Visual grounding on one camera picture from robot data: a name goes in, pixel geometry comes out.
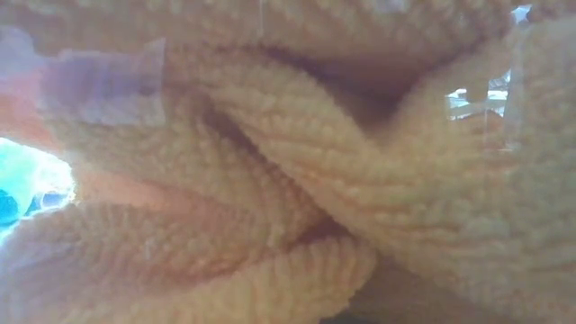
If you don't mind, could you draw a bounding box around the orange microfiber towel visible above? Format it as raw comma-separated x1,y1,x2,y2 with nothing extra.
0,197,379,324
40,0,576,324

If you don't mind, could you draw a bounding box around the clear plastic bin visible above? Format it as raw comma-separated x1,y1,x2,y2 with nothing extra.
0,0,576,324

